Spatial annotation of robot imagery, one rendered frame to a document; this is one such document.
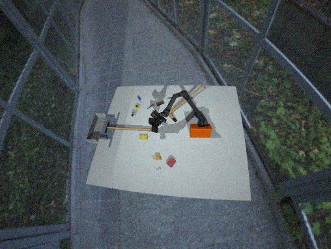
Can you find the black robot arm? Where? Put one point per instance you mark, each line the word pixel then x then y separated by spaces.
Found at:
pixel 165 113

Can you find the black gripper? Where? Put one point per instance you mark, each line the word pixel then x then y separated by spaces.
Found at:
pixel 155 127

